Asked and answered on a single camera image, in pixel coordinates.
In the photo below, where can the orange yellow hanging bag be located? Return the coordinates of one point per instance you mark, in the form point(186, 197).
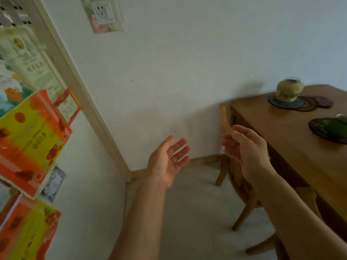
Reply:
point(29, 143)
point(27, 232)

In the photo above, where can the person's left forearm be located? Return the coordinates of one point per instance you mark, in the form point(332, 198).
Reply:
point(141, 224)

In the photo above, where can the wooden chair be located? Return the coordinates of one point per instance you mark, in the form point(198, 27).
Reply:
point(241, 192)

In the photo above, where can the person's right forearm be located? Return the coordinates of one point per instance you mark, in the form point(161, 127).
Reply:
point(295, 219)

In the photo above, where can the grey perforated hook panel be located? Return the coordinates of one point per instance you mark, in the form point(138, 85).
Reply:
point(13, 10)

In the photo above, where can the person's left hand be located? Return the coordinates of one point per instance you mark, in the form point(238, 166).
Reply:
point(160, 166)

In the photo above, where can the yellow-green lidded jar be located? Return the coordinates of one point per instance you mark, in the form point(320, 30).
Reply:
point(288, 90)

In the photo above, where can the person's right hand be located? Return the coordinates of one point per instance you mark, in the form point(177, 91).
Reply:
point(250, 154)

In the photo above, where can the dark green round mat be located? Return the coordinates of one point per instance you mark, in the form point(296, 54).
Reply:
point(328, 129)

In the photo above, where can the floral sticker behind socket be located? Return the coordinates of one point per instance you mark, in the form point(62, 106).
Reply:
point(108, 28)

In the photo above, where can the person's right thumb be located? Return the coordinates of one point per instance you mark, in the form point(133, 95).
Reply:
point(245, 130)

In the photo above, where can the red white paper tag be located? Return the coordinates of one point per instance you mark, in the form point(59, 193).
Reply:
point(69, 105)

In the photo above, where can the brown round coaster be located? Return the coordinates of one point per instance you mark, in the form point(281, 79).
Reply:
point(311, 104)

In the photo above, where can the small grey packet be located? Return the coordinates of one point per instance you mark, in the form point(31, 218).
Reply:
point(54, 184)

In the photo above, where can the person's left thumb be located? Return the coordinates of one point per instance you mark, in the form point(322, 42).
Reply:
point(167, 142)

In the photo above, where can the white wall socket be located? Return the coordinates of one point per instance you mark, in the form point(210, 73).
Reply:
point(103, 12)

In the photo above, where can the person's left middle finger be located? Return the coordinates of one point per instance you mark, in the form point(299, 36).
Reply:
point(181, 154)

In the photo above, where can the small dark red coaster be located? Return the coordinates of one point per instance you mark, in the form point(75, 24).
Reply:
point(324, 102)

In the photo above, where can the wooden table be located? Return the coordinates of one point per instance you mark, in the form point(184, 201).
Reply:
point(298, 138)

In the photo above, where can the white door frame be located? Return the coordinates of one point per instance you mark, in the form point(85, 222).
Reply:
point(81, 89)

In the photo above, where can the green printed wall poster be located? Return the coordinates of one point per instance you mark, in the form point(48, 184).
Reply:
point(29, 62)

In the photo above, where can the wooden baseboard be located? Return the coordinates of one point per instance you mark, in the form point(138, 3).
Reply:
point(200, 161)

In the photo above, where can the dark teal round coaster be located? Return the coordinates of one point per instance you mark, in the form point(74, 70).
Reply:
point(273, 103)

